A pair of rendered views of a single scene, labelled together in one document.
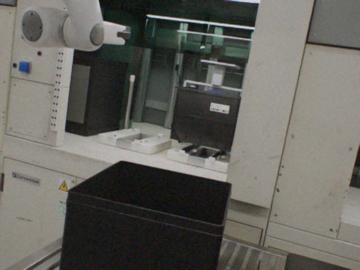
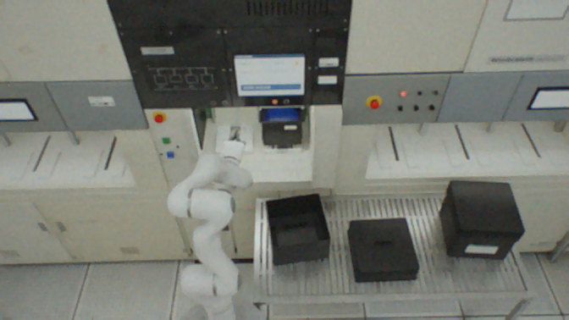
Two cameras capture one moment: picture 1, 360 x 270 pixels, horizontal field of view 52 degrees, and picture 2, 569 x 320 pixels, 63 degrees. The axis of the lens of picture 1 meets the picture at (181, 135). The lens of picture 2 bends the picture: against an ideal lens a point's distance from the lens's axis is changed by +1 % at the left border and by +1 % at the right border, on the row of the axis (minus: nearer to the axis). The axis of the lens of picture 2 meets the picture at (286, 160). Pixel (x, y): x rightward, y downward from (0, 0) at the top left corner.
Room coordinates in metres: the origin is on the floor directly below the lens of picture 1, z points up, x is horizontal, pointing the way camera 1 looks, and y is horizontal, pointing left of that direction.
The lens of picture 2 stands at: (-0.45, 0.45, 2.78)
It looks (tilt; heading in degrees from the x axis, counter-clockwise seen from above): 49 degrees down; 342
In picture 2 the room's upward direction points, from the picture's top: 1 degrees counter-clockwise
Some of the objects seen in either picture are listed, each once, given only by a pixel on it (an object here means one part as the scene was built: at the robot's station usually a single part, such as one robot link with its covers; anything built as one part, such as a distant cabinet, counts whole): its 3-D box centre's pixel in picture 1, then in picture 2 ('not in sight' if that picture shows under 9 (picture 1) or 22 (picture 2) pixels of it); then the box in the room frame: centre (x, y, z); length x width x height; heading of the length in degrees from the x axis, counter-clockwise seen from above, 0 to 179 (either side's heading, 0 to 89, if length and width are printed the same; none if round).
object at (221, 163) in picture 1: (204, 154); (282, 137); (1.30, -0.09, 0.89); 0.22 x 0.21 x 0.04; 162
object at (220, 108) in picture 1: (212, 108); (281, 116); (1.30, -0.09, 1.06); 0.24 x 0.20 x 0.32; 73
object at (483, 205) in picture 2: not in sight; (477, 220); (0.46, -0.82, 0.89); 0.29 x 0.29 x 0.25; 68
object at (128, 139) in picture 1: (136, 139); (234, 139); (1.38, 0.16, 0.89); 0.22 x 0.21 x 0.04; 162
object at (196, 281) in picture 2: not in sight; (206, 286); (0.45, 0.50, 1.07); 0.19 x 0.12 x 0.24; 68
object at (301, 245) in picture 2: (155, 226); (296, 228); (0.72, 0.02, 0.85); 0.28 x 0.28 x 0.17; 81
